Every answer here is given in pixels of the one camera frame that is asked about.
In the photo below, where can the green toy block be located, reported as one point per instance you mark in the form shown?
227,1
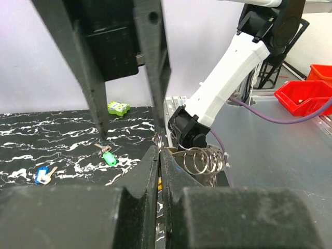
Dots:
118,108

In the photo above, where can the green tag key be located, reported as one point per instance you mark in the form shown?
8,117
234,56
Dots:
108,157

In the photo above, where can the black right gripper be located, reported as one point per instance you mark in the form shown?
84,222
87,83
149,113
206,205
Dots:
98,41

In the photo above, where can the metal key ring disc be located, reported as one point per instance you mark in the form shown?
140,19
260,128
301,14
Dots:
203,163

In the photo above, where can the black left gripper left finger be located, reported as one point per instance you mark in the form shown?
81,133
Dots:
122,215

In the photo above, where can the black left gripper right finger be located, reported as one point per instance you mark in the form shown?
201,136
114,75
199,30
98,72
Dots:
232,217

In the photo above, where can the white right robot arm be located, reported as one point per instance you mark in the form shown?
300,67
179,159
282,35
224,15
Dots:
266,29

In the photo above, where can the red plastic storage bin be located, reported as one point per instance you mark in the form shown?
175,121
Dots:
302,98

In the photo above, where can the blue tag key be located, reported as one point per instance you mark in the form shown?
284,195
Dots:
43,175

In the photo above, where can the orange plastic storage bin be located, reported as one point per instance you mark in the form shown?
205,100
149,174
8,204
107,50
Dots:
320,72

